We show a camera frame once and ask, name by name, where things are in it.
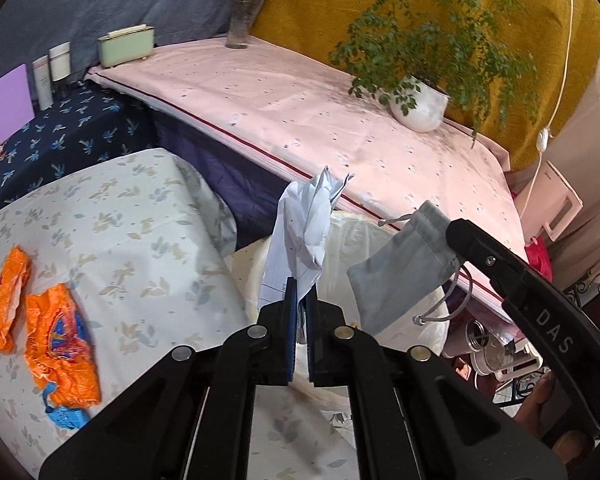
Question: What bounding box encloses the green tissue box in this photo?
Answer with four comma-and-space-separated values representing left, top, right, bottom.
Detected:
97, 24, 157, 68

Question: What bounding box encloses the green plant in white pot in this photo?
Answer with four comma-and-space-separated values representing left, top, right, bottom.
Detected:
307, 0, 538, 148

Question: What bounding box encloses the white plastic-lined waste bin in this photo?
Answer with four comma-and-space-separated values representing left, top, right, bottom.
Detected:
225, 210, 451, 426

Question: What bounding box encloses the pink speckled cloth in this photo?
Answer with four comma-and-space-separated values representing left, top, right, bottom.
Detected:
85, 40, 528, 321

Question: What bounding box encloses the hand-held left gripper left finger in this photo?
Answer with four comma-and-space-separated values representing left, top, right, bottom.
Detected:
39, 276, 306, 480

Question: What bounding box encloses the narrow orange wrapper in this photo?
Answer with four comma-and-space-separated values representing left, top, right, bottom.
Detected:
0, 246, 32, 356

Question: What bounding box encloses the large orange printed wrapper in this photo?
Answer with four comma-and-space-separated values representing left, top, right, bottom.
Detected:
25, 283, 102, 407

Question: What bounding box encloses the white and black bottle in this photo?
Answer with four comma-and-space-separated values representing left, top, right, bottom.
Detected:
48, 41, 72, 98

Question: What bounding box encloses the pink appliance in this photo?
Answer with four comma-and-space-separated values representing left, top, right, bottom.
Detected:
522, 160, 585, 243

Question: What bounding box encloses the grey floral tablecloth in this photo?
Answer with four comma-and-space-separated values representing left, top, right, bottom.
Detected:
0, 147, 361, 480

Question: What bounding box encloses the person's right hand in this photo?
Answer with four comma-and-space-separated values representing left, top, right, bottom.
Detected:
512, 370, 596, 466

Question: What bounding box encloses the glass vase with pink flowers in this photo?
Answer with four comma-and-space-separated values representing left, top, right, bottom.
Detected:
222, 0, 287, 50

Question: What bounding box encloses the purple card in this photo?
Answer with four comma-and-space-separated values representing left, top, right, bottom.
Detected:
0, 66, 35, 143

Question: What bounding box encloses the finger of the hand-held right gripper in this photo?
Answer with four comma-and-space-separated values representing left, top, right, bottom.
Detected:
445, 217, 531, 306

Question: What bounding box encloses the white cable with switch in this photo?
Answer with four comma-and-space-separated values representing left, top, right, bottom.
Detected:
525, 0, 578, 226

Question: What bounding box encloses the grey drawstring pouch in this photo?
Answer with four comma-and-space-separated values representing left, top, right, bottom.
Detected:
346, 200, 476, 338

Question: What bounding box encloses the purple cloth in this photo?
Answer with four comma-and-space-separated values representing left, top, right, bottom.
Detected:
147, 107, 301, 251

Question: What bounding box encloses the red cloth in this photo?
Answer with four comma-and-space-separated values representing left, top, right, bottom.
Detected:
524, 235, 553, 281

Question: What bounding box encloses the navy floral cloth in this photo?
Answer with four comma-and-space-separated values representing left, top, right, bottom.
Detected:
0, 80, 158, 223

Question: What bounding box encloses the white cosmetic tube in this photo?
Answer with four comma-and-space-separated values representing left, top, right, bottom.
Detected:
31, 56, 55, 111

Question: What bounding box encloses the white paper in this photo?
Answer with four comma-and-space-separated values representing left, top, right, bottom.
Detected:
257, 165, 356, 311

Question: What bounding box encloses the small blue wrapper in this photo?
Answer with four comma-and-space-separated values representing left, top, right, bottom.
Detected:
44, 385, 88, 429

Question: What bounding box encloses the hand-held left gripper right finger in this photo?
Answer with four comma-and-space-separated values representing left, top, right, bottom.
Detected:
305, 287, 568, 480

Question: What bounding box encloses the black metal rack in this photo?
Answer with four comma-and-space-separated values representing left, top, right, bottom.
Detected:
565, 260, 600, 311

